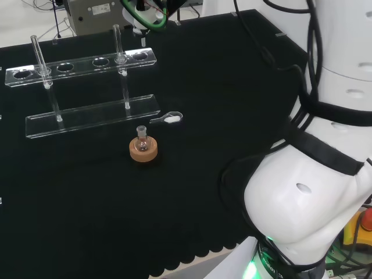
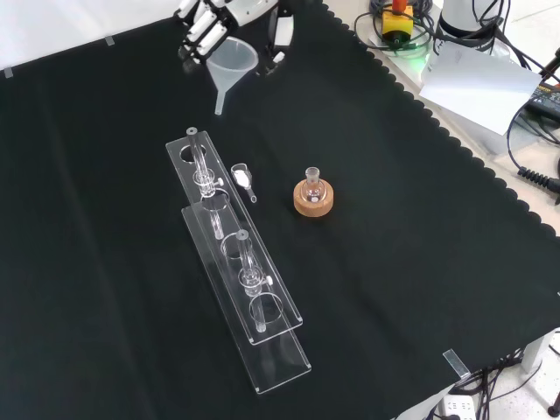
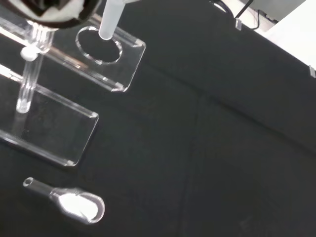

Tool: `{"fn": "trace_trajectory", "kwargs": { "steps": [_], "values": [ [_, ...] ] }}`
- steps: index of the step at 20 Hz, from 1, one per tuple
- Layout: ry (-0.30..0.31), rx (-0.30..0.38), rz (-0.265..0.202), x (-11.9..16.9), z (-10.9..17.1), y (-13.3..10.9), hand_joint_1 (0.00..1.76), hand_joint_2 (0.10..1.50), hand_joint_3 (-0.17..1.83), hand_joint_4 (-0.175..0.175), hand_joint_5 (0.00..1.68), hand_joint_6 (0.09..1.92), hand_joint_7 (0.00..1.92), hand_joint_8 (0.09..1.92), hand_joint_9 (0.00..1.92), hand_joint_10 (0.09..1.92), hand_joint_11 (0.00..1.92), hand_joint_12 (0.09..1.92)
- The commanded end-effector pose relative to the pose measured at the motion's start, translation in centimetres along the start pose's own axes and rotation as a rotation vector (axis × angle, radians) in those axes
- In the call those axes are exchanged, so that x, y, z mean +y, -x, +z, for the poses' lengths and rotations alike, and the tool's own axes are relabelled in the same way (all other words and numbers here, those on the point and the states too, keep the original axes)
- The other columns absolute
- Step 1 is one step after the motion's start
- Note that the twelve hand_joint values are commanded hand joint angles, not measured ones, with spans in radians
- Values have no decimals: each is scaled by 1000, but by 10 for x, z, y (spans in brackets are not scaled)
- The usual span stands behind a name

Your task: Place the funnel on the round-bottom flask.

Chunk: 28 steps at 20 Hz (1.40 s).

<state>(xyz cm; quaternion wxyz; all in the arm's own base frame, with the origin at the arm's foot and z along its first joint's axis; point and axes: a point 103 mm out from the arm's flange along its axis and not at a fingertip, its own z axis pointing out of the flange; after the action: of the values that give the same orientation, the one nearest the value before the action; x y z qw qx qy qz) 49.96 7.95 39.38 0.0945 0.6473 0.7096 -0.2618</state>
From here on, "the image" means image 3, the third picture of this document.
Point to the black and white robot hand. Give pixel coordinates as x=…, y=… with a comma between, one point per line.
x=59, y=17

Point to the clear acrylic funnel stand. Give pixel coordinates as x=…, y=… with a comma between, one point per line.
x=61, y=81

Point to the glass weighing funnel with powder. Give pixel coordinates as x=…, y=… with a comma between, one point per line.
x=76, y=206

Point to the clear plastic cloth clip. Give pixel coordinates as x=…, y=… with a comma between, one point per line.
x=238, y=24
x=312, y=71

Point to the black bench cloth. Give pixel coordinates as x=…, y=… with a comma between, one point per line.
x=197, y=148

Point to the pale board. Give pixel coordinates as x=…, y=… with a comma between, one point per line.
x=293, y=32

